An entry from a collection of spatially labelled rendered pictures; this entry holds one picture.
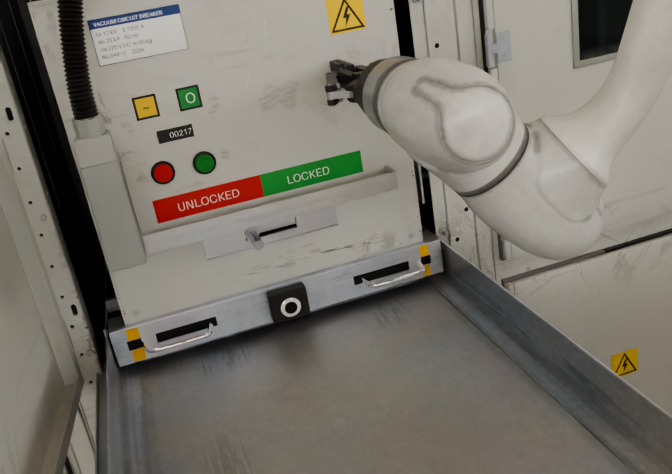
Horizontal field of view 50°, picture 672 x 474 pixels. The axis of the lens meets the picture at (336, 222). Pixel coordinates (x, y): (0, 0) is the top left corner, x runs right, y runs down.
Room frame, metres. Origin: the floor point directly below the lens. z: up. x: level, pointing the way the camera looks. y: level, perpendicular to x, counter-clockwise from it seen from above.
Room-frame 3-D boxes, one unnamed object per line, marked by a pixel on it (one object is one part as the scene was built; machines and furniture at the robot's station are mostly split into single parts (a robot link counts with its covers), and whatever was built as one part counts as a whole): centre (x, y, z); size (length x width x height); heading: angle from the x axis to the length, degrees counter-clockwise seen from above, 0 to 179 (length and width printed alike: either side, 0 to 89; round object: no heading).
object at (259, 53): (1.02, 0.10, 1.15); 0.48 x 0.01 x 0.48; 104
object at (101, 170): (0.90, 0.29, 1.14); 0.08 x 0.05 x 0.17; 14
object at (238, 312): (1.04, 0.10, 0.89); 0.54 x 0.05 x 0.06; 104
